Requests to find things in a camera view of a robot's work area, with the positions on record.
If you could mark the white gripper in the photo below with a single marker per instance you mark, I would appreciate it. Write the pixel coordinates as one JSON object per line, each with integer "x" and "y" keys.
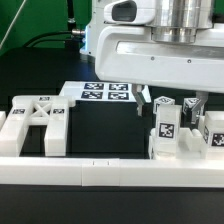
{"x": 165, "y": 43}

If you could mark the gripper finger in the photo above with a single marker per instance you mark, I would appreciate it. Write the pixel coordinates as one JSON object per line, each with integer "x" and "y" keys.
{"x": 202, "y": 99}

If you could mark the white chair seat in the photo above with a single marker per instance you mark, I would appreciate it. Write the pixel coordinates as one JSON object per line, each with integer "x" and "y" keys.
{"x": 188, "y": 145}

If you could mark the white tagged cube right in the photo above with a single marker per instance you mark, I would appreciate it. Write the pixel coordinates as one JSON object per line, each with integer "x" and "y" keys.
{"x": 188, "y": 104}

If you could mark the white tagged cube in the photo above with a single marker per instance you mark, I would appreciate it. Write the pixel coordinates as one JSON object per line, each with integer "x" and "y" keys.
{"x": 162, "y": 100}
{"x": 188, "y": 104}

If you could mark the white tagged cube left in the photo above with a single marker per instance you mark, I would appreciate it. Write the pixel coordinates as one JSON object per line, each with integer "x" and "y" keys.
{"x": 162, "y": 100}

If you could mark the black vertical pole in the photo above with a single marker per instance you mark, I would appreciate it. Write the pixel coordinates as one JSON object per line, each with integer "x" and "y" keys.
{"x": 71, "y": 18}

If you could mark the white marker base plate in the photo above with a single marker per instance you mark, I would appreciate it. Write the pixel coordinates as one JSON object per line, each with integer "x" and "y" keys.
{"x": 98, "y": 91}

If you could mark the white chair back frame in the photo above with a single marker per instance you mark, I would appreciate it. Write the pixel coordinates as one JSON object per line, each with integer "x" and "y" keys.
{"x": 51, "y": 111}

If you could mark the white U-shaped obstacle wall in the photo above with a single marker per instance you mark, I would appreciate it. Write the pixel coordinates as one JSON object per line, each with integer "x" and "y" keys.
{"x": 112, "y": 172}

